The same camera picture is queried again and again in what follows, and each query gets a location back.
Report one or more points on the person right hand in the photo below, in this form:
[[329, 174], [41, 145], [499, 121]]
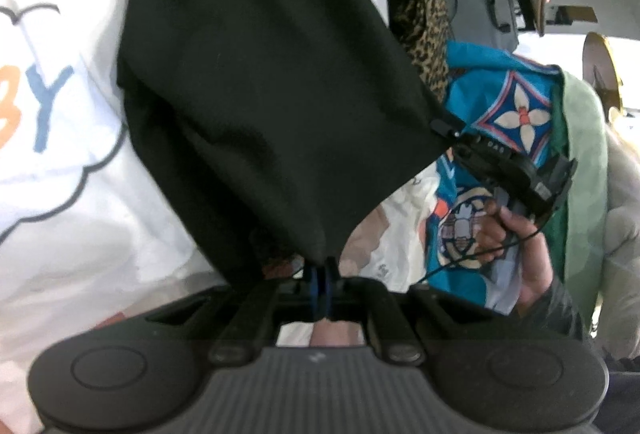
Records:
[[533, 254]]

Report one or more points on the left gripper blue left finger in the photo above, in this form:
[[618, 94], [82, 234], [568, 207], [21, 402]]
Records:
[[231, 325]]

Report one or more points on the teal patterned cloth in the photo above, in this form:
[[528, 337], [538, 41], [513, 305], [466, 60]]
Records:
[[505, 106]]

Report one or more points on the grey bag with handle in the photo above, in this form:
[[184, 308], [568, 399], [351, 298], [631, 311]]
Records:
[[491, 23]]

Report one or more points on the light green cloth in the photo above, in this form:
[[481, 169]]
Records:
[[575, 234]]

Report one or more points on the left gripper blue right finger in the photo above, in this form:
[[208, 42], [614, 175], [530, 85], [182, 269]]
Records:
[[419, 326]]

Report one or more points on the cream bear print blanket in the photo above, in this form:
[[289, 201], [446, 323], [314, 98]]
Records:
[[86, 236]]

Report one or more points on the leopard print cushion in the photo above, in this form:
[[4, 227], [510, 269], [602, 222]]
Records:
[[421, 27]]

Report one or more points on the black shorts with bear print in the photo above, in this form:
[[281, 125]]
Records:
[[273, 127]]

